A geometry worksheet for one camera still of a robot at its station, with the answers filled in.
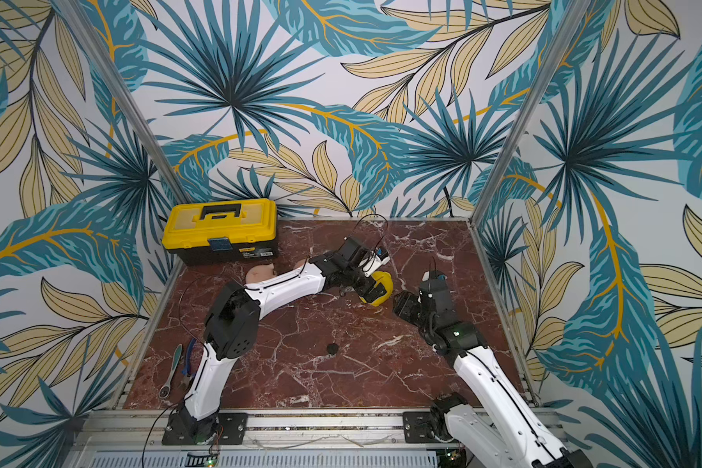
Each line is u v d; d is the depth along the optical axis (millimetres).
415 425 733
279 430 748
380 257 805
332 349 878
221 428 721
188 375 809
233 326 535
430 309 586
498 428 445
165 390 781
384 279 913
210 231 942
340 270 705
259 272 931
